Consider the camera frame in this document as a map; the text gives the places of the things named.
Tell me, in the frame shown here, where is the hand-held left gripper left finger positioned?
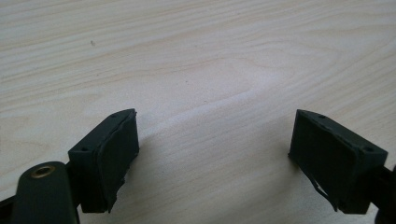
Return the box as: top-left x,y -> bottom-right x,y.
67,107 -> 140,215

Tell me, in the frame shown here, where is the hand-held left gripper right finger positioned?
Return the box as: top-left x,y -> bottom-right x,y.
288,108 -> 389,215

